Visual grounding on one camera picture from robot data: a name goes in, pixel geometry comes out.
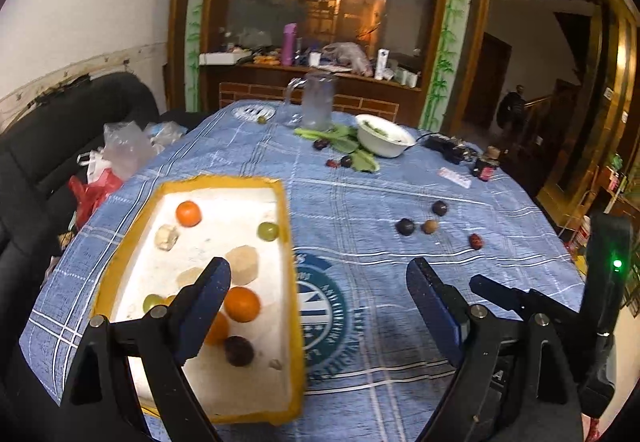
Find pale sugarcane chunk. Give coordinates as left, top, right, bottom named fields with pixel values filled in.
left=176, top=267, right=206, bottom=288
left=155, top=224, right=180, bottom=251

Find flat white box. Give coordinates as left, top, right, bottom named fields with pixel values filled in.
left=199, top=51, right=253, bottom=66

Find black sofa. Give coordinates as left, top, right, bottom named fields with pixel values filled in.
left=0, top=72, right=201, bottom=442

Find wooden stair railing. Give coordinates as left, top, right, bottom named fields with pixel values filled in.
left=525, top=77, right=581, bottom=148

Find yellow-edged white foam tray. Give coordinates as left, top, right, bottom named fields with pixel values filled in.
left=90, top=175, right=307, bottom=425

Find red plastic bag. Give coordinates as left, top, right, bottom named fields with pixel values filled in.
left=67, top=169, right=125, bottom=230

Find pale blue plastic bag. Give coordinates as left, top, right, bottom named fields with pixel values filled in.
left=145, top=121, right=188, bottom=153

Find bamboo painted pillar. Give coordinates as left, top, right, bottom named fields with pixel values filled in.
left=420, top=0, right=476, bottom=130
left=184, top=0, right=216, bottom=113

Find brown wooden door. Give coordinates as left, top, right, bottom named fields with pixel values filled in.
left=465, top=32, right=512, bottom=128

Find orange mandarin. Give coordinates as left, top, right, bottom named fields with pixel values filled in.
left=204, top=311, right=231, bottom=347
left=223, top=287, right=262, bottom=323

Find green vegetable scraps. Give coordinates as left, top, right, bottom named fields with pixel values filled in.
left=362, top=119, right=408, bottom=140

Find green vegetable leaves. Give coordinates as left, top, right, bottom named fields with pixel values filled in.
left=293, top=123, right=381, bottom=173

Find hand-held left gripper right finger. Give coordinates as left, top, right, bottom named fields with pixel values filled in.
left=406, top=256, right=585, bottom=442

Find white bucket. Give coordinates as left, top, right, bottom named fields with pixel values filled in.
left=572, top=216, right=593, bottom=248

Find tan sugarcane chunk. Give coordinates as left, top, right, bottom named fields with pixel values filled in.
left=224, top=246, right=260, bottom=286

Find purple thermos bottle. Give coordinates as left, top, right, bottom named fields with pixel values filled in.
left=281, top=23, right=298, bottom=67

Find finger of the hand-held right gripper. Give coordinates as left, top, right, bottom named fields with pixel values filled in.
left=469, top=273, right=590, bottom=348

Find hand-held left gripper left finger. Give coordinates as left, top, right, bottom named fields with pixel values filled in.
left=59, top=256, right=232, bottom=442

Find white bowl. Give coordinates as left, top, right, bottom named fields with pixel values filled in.
left=355, top=113, right=417, bottom=158

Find white red paper leaflet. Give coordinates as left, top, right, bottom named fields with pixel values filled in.
left=436, top=167, right=473, bottom=189

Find blue plaid tablecloth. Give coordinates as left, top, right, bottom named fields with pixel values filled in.
left=20, top=100, right=586, bottom=442

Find black red cylinder can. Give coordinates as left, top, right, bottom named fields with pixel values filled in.
left=472, top=155, right=501, bottom=181

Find golden wooden door frame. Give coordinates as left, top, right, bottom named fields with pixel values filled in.
left=537, top=0, right=640, bottom=223

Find wooden counter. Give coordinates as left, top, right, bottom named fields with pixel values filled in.
left=217, top=62, right=426, bottom=128

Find crumpled clear plastic bag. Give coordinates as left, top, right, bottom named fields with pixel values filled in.
left=102, top=121, right=156, bottom=178

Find white plastic bag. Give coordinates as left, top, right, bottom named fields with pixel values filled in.
left=77, top=149, right=108, bottom=173

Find clear glass pitcher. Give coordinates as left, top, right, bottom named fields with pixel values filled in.
left=282, top=72, right=340, bottom=132

